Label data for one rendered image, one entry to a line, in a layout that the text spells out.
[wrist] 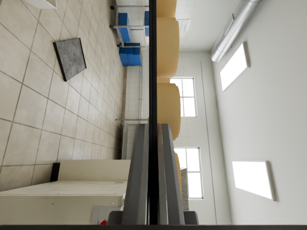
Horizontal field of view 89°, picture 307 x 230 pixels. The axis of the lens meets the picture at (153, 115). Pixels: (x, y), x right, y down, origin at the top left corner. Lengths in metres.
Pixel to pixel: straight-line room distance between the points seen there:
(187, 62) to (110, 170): 4.79
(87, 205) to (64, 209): 0.11
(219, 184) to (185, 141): 1.47
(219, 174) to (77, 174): 4.01
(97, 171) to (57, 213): 0.71
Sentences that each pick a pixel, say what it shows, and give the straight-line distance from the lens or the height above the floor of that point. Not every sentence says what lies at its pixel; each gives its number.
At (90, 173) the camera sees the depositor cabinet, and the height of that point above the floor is 0.39.
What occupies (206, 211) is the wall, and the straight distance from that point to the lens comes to 5.06.
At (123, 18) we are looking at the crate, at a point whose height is 0.29.
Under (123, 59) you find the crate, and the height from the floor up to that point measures 0.09.
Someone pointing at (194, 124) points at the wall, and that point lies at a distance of 4.94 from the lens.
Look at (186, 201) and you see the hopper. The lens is 1.69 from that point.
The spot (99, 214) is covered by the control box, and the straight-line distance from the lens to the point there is 0.95.
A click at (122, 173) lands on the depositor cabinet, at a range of 1.63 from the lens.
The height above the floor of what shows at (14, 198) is 0.27.
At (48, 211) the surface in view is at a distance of 1.08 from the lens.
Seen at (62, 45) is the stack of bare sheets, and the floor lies 0.02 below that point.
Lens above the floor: 1.00
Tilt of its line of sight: level
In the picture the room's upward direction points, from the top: 90 degrees clockwise
